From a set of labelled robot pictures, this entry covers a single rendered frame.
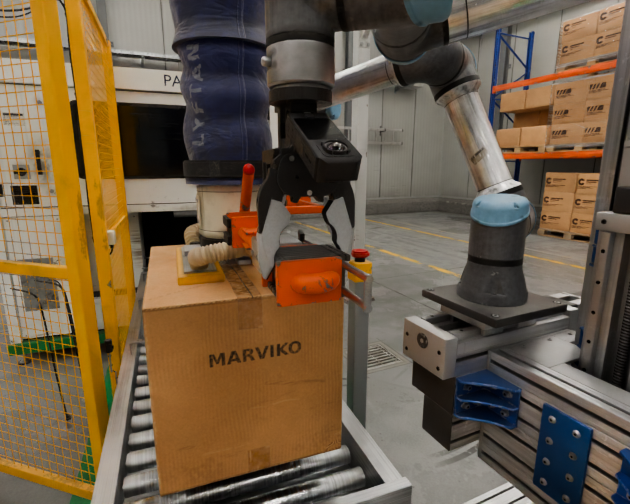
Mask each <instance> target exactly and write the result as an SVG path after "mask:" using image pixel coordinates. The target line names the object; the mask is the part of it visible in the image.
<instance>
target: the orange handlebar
mask: <svg viewBox="0 0 630 504"><path fill-rule="evenodd" d="M285 207H286V208H287V210H288V211H289V212H290V214H313V213H322V210H323V208H324V206H323V205H320V204H316V203H313V202H309V201H305V200H301V199H299V201H298V203H296V206H285ZM257 229H258V227H256V228H246V227H241V228H239V230H238V235H239V236H240V237H241V239H242V240H243V241H244V242H245V243H242V245H243V246H244V247H245V249H246V250H252V244H251V238H252V237H253V236H256V235H255V234H257ZM339 283H340V275H339V274H338V273H337V272H335V271H326V272H322V273H312V274H309V273H301V274H298V275H296V276H294V277H293V279H292V280H291V283H290V285H291V289H293V290H294V291H295V292H298V293H302V294H321V293H326V292H330V291H332V290H334V289H336V287H337V286H338V285H339Z"/></svg>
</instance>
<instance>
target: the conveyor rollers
mask: <svg viewBox="0 0 630 504"><path fill-rule="evenodd" d="M141 345H142V346H141V351H140V354H141V355H140V357H139V363H140V365H139V366H138V370H137V372H138V374H139V376H137V381H136V384H137V388H136V389H135V394H134V396H135V398H136V401H134V404H133V411H134V416H133V417H132V419H131V427H132V434H130V435H129V441H128V445H129V448H130V451H131V452H133V451H137V450H141V449H146V448H150V447H155V441H154V431H153V421H152V410H151V400H150V390H149V379H148V369H147V359H146V349H145V342H142V343H141ZM150 429H151V430H150ZM145 430H146V431H145ZM136 432H137V433H136ZM350 461H351V456H350V451H349V449H348V447H347V446H346V445H341V448H340V449H336V450H333V451H329V452H325V453H322V454H318V455H314V456H310V457H307V458H303V459H299V460H296V461H292V462H288V463H284V464H281V465H277V466H273V467H270V468H266V469H262V470H258V471H255V472H251V473H247V474H244V475H240V476H236V477H233V478H229V479H225V480H221V481H218V482H214V483H210V484H207V485H203V486H199V487H195V488H192V489H188V490H184V491H181V492H177V493H173V494H169V495H166V496H160V494H157V495H153V496H149V497H145V498H142V499H138V500H134V501H130V502H127V503H123V504H209V503H212V502H216V501H219V500H223V499H226V498H230V497H233V496H237V495H240V494H244V493H247V492H251V491H254V490H258V489H261V488H265V487H268V486H272V485H275V484H279V483H282V482H286V481H289V480H293V479H297V478H300V477H304V476H307V475H311V474H314V473H318V472H321V471H325V470H328V469H332V468H335V467H339V466H342V465H346V464H349V463H350ZM125 465H126V466H127V473H133V472H137V471H141V470H145V469H149V468H153V467H157V462H156V451H155V448H151V449H146V450H142V451H138V452H133V453H129V454H128V455H127V459H126V464H125ZM365 484H366V480H365V475H364V472H363V470H362V468H361V467H359V466H357V467H354V468H350V469H347V470H343V471H340V472H336V473H333V474H330V475H326V476H323V477H319V478H316V479H312V480H309V481H306V482H302V483H299V484H295V485H292V486H288V487H285V488H281V489H278V490H275V491H271V492H268V493H264V494H261V495H257V496H254V497H250V498H247V499H244V500H240V501H237V502H233V503H230V504H311V503H314V502H317V501H321V500H324V499H327V498H330V497H333V496H337V495H340V494H343V493H346V492H349V491H353V490H356V489H359V488H362V487H365ZM122 490H123V491H124V498H125V499H126V498H130V497H134V496H137V495H141V494H145V493H149V492H153V491H157V490H159V482H158V472H157V469H155V470H150V471H146V472H142V473H138V474H134V475H130V476H126V477H125V478H124V482H123V486H122Z"/></svg>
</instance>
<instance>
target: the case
mask: <svg viewBox="0 0 630 504"><path fill-rule="evenodd" d="M178 247H184V245H171V246H156V247H151V250H150V257H149V264H148V271H147V278H146V285H145V292H144V299H143V306H142V318H143V328H144V338H145V349H146V359H147V369H148V379H149V390H150V400H151V410H152V421H153V431H154V441H155V451H156V462H157V472H158V482H159V492H160V496H166V495H169V494H173V493H177V492H181V491H184V490H188V489H192V488H195V487H199V486H203V485H207V484H210V483H214V482H218V481H221V480H225V479H229V478H233V477H236V476H240V475H244V474H247V473H251V472H255V471H258V470H262V469H266V468H270V467H273V466H277V465H281V464H284V463H288V462H292V461H296V460H299V459H303V458H307V457H310V456H314V455H318V454H322V453H325V452H329V451H333V450H336V449H340V448H341V430H342V374H343V318H344V297H341V300H336V301H328V302H320V303H311V304H303V305H295V306H286V307H277V305H276V297H275V295H274V294H273V293H272V292H271V290H270V289H269V288H268V287H262V283H261V274H260V272H259V271H258V270H257V269H256V268H255V266H254V265H253V264H252V261H251V264H247V265H238V264H232V265H228V263H227V261H226V260H223V261H221V260H220V262H219V264H220V266H221V268H222V271H223V273H224V275H225V281H224V282H214V283H203V284H192V285H181V286H179V285H178V283H177V263H176V248H178Z"/></svg>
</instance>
